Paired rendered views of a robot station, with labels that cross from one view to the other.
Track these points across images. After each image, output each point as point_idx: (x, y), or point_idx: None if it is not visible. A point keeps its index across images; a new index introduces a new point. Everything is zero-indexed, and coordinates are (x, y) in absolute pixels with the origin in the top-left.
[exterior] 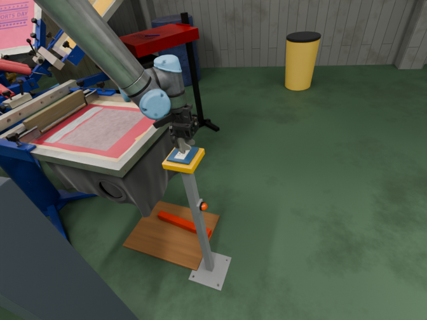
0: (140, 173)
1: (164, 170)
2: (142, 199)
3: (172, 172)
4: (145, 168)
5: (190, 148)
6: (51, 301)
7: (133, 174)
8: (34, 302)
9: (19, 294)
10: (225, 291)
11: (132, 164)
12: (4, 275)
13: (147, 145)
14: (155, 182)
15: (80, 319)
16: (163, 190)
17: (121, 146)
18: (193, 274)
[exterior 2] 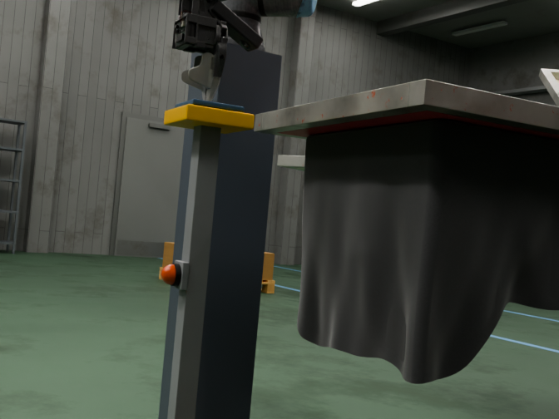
0: (321, 205)
1: (366, 287)
2: (306, 273)
3: (398, 350)
4: (331, 209)
5: (182, 76)
6: (185, 186)
7: (314, 194)
8: (184, 165)
9: (185, 143)
10: None
11: (268, 125)
12: None
13: (294, 116)
14: (338, 281)
15: (180, 250)
16: (348, 342)
17: None
18: None
